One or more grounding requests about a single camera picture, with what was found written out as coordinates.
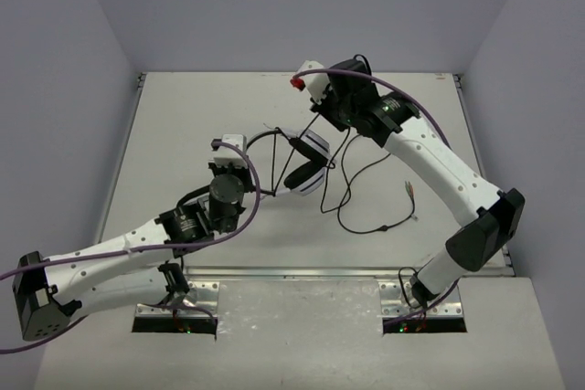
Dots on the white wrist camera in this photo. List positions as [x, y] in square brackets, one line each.
[315, 84]
[230, 151]

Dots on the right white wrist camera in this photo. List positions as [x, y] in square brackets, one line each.
[315, 84]

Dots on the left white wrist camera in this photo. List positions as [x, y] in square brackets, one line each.
[230, 151]

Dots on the metal mounting bracket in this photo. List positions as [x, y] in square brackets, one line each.
[397, 301]
[199, 302]

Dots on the right metal mounting bracket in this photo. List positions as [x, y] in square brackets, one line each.
[397, 301]

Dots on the left metal mounting bracket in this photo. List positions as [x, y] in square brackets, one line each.
[199, 302]

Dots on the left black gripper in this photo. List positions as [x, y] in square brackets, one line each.
[249, 175]

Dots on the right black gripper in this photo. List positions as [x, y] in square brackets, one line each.
[324, 107]

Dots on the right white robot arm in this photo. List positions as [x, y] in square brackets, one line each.
[488, 216]

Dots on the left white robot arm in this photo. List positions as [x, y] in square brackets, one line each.
[140, 266]

